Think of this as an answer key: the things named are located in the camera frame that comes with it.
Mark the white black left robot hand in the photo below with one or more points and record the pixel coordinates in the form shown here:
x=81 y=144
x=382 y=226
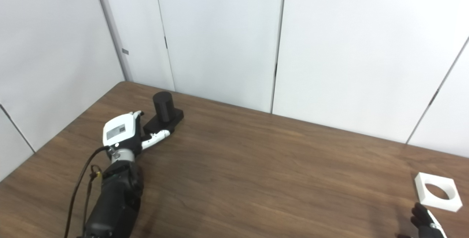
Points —
x=119 y=131

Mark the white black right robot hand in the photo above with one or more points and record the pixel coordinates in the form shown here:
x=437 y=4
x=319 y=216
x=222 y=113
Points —
x=425 y=227

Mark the white square piece with hole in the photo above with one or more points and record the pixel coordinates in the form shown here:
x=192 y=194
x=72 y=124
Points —
x=421 y=190

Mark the black peg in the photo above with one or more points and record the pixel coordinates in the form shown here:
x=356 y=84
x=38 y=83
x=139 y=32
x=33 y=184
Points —
x=164 y=107

